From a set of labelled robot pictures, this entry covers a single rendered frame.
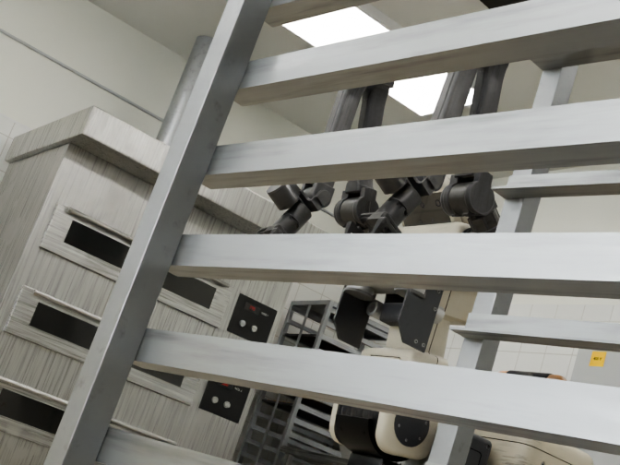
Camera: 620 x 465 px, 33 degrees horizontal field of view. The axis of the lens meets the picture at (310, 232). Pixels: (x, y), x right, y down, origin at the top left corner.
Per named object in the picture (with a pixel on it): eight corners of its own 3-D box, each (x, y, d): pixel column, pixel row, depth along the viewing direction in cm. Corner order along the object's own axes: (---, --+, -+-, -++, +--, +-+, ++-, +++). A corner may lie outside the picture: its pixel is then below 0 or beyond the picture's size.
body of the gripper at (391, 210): (381, 216, 221) (402, 195, 224) (355, 219, 229) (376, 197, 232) (398, 240, 223) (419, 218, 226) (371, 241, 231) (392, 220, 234)
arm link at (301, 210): (317, 215, 265) (304, 217, 270) (303, 194, 263) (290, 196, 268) (301, 232, 262) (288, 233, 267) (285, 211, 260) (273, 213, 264)
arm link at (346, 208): (386, 223, 277) (373, 225, 281) (370, 189, 275) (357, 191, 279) (362, 240, 272) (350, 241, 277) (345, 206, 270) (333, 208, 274)
